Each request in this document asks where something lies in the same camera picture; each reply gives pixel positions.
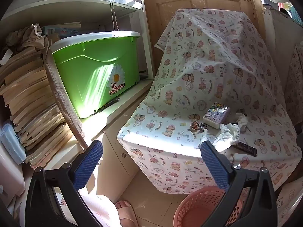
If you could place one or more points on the white plastic tube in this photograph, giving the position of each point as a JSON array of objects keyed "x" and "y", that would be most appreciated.
[{"x": 204, "y": 136}]

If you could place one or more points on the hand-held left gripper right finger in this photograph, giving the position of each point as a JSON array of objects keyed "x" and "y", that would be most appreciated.
[{"x": 215, "y": 165}]

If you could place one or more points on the beige crumpled cloth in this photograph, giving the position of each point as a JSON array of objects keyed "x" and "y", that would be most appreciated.
[{"x": 26, "y": 36}]

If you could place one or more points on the small crumpled white tissue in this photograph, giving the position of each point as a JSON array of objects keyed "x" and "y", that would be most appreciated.
[{"x": 242, "y": 121}]

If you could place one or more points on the pastel tissue pack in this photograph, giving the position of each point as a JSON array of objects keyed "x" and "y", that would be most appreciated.
[{"x": 216, "y": 114}]

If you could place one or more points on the red print cloth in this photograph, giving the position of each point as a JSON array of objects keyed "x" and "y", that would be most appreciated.
[{"x": 293, "y": 75}]

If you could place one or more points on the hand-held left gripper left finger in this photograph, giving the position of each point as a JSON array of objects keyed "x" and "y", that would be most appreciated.
[{"x": 88, "y": 163}]

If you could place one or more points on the light blue packet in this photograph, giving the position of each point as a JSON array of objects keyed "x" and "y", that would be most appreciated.
[{"x": 11, "y": 144}]

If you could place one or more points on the pink plastic basket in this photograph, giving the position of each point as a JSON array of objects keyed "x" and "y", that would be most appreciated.
[{"x": 196, "y": 208}]

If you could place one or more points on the white plastic container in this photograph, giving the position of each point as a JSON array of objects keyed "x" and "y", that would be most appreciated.
[{"x": 10, "y": 175}]

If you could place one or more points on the white shelf unit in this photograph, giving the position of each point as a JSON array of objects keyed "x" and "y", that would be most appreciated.
[{"x": 71, "y": 2}]

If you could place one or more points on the bear print cloth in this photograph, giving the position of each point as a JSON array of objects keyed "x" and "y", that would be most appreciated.
[{"x": 201, "y": 52}]

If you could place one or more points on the crumpled silver foil wrapper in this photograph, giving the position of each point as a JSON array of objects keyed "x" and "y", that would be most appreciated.
[{"x": 203, "y": 126}]

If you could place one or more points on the green storage box white lid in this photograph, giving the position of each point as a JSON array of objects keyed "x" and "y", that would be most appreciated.
[{"x": 94, "y": 71}]

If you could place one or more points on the black strip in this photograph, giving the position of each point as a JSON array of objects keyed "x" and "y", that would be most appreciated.
[{"x": 109, "y": 105}]

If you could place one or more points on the brown wooden board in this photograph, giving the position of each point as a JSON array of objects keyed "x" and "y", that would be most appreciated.
[{"x": 61, "y": 99}]

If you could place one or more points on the pink slipper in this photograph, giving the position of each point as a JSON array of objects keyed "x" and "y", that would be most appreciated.
[{"x": 126, "y": 214}]

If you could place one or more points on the large crumpled white tissue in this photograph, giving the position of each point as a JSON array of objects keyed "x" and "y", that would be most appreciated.
[{"x": 226, "y": 134}]

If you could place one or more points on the white cabinet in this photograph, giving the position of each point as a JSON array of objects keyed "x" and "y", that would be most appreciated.
[{"x": 113, "y": 146}]

